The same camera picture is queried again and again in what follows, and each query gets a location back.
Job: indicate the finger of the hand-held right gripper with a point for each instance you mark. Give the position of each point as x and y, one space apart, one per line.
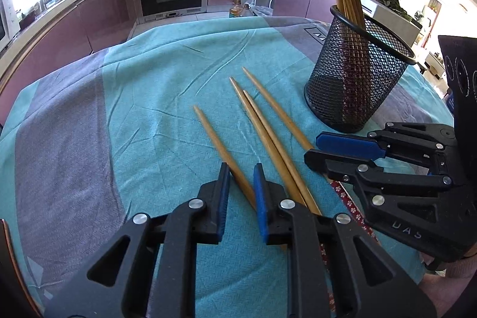
350 144
391 184

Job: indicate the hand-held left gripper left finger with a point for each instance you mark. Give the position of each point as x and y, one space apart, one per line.
223 198

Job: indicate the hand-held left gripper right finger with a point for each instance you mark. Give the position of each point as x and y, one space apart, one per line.
261 202

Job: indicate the floral-tipped wooden chopstick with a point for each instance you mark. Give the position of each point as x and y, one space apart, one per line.
220 150
275 143
275 105
261 130

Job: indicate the black mesh utensil holder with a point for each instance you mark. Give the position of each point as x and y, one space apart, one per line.
357 87

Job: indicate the person's clothing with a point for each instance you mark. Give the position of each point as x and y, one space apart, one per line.
451 292

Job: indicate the teal and grey tablecloth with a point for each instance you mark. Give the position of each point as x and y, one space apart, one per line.
149 98

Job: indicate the yellow cooking oil bottle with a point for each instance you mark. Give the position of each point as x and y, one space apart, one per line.
234 10

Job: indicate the purple base cabinets with sink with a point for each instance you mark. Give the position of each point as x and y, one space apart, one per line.
74 31

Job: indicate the white microwave oven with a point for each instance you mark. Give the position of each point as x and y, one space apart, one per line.
7 23

